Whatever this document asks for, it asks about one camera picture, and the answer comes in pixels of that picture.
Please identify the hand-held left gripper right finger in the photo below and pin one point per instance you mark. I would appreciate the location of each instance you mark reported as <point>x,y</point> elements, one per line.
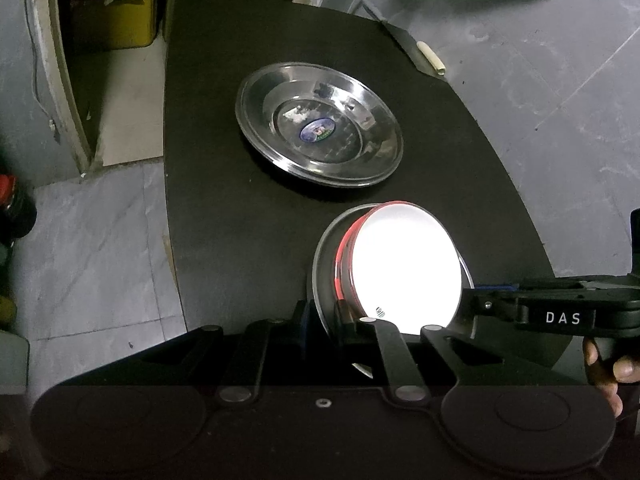
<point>350,327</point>

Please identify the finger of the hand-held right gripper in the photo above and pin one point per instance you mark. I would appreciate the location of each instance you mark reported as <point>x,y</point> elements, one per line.
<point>492,312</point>
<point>500,286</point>

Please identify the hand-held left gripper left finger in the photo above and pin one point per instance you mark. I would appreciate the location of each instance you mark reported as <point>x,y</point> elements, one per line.
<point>303,330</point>

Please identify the steel bowl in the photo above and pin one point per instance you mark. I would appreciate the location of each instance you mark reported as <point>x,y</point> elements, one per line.
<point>325,280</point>

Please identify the red bowl with white inside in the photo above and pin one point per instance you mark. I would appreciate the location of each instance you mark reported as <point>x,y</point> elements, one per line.
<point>405,270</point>

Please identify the steel plate with round sticker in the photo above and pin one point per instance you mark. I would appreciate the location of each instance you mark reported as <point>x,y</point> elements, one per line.
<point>320,125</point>

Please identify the person's right hand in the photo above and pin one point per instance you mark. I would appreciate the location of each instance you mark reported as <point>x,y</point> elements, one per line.
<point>625,370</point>

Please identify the dark jar with red lid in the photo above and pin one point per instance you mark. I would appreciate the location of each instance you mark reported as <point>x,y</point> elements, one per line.
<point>17,210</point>

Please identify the yellow plastic crate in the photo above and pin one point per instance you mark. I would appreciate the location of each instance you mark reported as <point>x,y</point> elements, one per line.
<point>115,20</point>

